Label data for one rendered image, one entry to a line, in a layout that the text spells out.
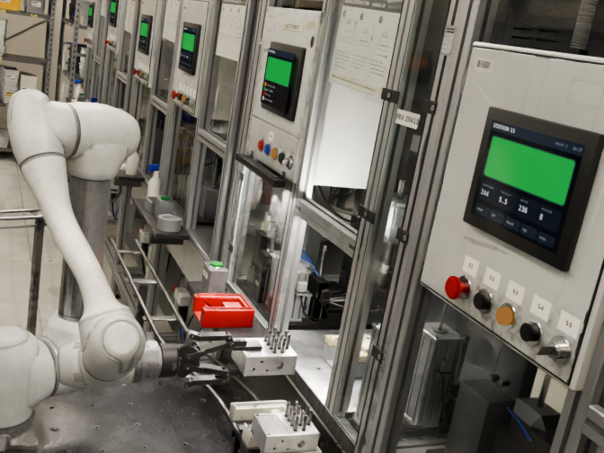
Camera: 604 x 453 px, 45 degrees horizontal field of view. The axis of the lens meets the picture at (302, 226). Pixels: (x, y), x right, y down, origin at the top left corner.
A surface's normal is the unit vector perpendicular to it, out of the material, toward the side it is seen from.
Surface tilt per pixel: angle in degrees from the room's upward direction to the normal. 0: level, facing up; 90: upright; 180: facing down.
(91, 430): 0
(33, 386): 89
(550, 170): 90
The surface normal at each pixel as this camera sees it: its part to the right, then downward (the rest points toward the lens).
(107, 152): 0.69, 0.38
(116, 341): 0.44, -0.21
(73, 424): 0.17, -0.95
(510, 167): -0.91, -0.05
